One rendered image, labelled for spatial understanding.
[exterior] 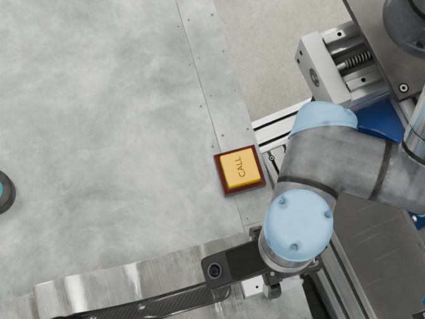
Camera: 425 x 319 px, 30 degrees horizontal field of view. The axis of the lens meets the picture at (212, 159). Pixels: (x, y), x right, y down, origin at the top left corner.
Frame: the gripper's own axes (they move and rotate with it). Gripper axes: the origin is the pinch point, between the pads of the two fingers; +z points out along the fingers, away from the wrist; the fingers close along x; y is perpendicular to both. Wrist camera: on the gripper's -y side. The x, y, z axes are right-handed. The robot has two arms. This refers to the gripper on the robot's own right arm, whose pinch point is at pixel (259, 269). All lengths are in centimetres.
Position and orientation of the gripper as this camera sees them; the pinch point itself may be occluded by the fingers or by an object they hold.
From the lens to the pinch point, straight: 123.2
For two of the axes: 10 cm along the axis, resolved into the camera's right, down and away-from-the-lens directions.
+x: -2.7, -9.3, 2.6
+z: -0.2, 2.7, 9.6
